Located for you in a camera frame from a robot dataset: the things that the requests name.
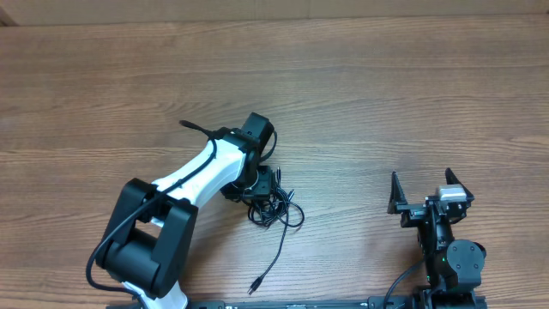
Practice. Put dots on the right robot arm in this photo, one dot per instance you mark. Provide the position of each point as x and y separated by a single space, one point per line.
453 266

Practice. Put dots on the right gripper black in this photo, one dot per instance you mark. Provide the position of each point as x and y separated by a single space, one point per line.
413 213

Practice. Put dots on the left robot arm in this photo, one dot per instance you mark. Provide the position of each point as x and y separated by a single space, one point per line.
240 153

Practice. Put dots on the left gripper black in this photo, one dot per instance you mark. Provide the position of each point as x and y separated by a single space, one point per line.
262 188

